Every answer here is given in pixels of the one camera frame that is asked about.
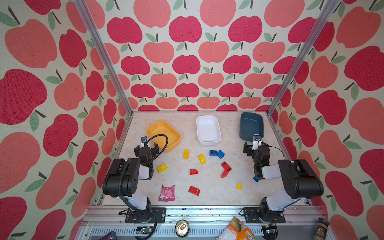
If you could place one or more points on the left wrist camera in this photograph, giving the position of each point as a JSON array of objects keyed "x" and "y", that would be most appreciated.
[{"x": 144, "y": 141}]

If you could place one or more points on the dark teal plastic container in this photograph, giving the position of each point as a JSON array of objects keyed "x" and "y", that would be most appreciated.
[{"x": 251, "y": 124}]

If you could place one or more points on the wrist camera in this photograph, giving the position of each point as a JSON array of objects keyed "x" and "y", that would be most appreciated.
[
  {"x": 256, "y": 141},
  {"x": 144, "y": 141}
]

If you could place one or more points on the red curved lego brick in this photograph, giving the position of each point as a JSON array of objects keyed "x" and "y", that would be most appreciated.
[{"x": 193, "y": 172}]

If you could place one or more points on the yellow lego brick upright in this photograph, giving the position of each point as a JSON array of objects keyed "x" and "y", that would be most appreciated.
[{"x": 186, "y": 154}]

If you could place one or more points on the white plastic container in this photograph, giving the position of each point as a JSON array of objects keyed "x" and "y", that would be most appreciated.
[{"x": 208, "y": 130}]

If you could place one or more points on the red lego brick angled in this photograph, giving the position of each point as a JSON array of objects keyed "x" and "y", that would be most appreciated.
[{"x": 224, "y": 174}]

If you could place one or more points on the orange snack bag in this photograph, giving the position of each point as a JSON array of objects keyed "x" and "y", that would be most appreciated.
[{"x": 236, "y": 230}]

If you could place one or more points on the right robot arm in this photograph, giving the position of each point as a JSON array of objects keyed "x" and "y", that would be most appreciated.
[{"x": 298, "y": 177}]

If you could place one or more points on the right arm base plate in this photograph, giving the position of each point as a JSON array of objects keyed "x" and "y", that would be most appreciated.
[{"x": 263, "y": 216}]

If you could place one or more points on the aluminium frame post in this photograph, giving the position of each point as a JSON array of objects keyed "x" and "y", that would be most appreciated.
[
  {"x": 319, "y": 24},
  {"x": 90, "y": 24}
]

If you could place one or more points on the right aluminium frame post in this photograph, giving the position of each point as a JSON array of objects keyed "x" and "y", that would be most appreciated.
[{"x": 319, "y": 24}]

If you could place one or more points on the red lego brick front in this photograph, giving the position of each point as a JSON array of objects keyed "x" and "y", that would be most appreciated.
[{"x": 195, "y": 191}]

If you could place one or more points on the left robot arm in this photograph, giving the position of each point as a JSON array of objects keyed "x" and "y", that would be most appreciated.
[{"x": 123, "y": 175}]

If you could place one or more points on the left aluminium frame post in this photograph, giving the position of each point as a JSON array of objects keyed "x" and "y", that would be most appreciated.
[{"x": 90, "y": 24}]

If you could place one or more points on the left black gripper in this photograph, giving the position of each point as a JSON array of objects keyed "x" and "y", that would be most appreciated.
[{"x": 145, "y": 150}]

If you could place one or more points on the soda can top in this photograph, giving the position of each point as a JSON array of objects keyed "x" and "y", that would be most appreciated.
[{"x": 182, "y": 228}]

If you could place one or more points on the blue flat lego brick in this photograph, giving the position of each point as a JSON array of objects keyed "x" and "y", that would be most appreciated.
[{"x": 212, "y": 153}]

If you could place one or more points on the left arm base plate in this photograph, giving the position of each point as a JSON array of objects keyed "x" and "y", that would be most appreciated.
[{"x": 136, "y": 217}]

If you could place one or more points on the yellow curved lego brick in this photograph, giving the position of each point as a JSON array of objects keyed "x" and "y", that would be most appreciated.
[{"x": 202, "y": 159}]

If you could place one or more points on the front aluminium rail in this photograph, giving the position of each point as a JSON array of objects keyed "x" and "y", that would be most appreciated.
[{"x": 295, "y": 214}]

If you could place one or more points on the dark glass jar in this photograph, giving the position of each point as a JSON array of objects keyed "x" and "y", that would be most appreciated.
[{"x": 322, "y": 229}]

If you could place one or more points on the blue cube lego brick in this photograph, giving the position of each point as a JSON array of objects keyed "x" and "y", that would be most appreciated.
[{"x": 220, "y": 154}]

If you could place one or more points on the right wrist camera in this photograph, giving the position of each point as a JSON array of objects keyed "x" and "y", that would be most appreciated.
[{"x": 256, "y": 141}]

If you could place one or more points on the pink snack packet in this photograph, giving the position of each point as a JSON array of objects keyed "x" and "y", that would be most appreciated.
[{"x": 167, "y": 194}]

